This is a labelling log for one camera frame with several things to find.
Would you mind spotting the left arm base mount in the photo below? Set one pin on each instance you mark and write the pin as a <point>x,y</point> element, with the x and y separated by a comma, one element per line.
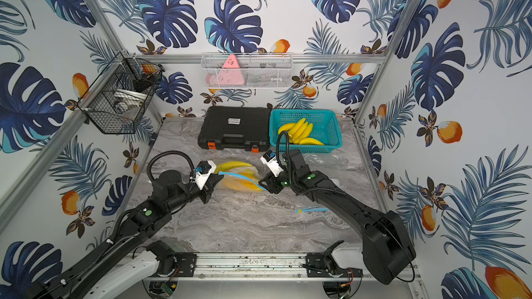
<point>169,263</point>

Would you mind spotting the clear bag with banana peel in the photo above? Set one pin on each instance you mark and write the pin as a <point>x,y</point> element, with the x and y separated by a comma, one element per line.
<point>253,169</point>

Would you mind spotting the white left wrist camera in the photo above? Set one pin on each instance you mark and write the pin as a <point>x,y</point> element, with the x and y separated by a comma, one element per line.
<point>202,173</point>

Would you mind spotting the black plastic tool case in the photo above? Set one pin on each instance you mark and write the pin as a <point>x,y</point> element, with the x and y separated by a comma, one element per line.
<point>246,128</point>

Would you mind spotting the pink triangular object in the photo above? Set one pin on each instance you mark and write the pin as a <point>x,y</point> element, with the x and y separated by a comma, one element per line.
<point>230,74</point>

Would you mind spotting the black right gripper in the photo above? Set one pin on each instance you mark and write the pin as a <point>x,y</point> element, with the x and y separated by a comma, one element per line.
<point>271,183</point>

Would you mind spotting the clear zip-top bag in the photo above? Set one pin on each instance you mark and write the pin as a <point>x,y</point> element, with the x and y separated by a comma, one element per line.
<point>311,184</point>

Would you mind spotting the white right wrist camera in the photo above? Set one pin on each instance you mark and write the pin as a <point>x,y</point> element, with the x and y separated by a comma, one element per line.
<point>269,159</point>

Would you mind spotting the green-yellow banana bunch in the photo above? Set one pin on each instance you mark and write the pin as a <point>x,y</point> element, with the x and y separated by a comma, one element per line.
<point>224,167</point>

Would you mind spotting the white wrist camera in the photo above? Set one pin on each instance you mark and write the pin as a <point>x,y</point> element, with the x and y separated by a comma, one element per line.
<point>202,173</point>
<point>269,159</point>

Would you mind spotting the white wire shelf basket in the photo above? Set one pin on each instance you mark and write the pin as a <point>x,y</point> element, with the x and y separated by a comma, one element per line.
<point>260,70</point>

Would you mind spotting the black wire basket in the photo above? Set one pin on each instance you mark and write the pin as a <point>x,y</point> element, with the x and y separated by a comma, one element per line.
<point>117,101</point>

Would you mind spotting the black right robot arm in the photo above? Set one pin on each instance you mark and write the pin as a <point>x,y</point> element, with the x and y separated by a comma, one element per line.
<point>386,245</point>

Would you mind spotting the teal plastic basket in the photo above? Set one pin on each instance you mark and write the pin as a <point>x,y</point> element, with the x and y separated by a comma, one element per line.
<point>322,125</point>

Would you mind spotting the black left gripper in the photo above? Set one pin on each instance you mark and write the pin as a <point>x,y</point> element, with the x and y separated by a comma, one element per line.
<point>204,189</point>

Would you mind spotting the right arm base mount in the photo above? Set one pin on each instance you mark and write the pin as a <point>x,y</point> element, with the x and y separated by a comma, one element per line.
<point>340,260</point>

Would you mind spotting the aluminium front rail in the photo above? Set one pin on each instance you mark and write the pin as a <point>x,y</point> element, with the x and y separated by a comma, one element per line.
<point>218,267</point>

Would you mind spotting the yellow banana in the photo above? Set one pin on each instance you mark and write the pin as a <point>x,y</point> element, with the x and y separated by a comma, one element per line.
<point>310,141</point>
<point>289,128</point>
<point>297,126</point>

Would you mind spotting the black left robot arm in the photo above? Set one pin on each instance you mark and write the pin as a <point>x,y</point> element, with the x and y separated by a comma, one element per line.
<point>132,228</point>

